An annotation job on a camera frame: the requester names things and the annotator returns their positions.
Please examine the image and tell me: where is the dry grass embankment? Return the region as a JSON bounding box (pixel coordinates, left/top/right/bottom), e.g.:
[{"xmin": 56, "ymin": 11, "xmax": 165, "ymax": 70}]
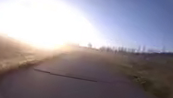
[{"xmin": 76, "ymin": 34, "xmax": 173, "ymax": 98}]

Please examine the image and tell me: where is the row of bare trees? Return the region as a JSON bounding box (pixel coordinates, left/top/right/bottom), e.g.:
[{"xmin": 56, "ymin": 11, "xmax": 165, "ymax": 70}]
[{"xmin": 86, "ymin": 35, "xmax": 168, "ymax": 62}]

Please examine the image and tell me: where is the grey asphalt path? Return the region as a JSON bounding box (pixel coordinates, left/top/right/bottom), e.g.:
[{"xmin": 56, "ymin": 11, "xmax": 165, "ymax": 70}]
[{"xmin": 0, "ymin": 36, "xmax": 173, "ymax": 98}]

